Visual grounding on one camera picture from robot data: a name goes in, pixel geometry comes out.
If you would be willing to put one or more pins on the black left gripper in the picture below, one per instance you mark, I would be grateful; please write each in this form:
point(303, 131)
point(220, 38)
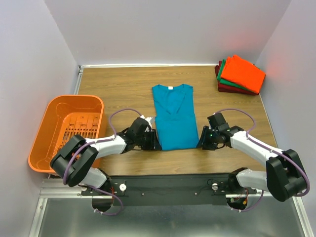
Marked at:
point(156, 144)

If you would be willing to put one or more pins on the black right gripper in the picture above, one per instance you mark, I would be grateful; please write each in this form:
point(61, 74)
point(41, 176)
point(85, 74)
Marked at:
point(203, 139)

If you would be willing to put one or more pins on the blue t shirt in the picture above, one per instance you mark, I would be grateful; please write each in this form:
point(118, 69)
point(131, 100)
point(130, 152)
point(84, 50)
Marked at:
point(175, 117)

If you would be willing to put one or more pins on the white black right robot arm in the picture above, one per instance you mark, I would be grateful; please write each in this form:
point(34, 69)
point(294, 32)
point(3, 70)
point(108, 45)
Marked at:
point(284, 176)

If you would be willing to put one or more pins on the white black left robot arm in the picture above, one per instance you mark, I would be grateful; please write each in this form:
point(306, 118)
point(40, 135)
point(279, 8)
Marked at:
point(73, 163)

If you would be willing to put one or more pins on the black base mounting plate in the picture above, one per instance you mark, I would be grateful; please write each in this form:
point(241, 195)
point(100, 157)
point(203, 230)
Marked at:
point(176, 189)

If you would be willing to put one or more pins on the folded orange t shirt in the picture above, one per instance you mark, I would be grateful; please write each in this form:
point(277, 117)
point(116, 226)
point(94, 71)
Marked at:
point(241, 73)

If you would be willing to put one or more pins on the orange plastic laundry basket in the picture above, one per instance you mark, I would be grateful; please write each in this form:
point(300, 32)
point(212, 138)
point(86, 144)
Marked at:
point(65, 117)

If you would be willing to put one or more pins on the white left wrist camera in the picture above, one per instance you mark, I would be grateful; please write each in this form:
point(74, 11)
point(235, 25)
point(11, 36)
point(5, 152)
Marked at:
point(150, 120)

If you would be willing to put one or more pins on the aluminium frame rail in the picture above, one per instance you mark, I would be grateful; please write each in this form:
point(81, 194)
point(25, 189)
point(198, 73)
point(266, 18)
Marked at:
point(67, 212)

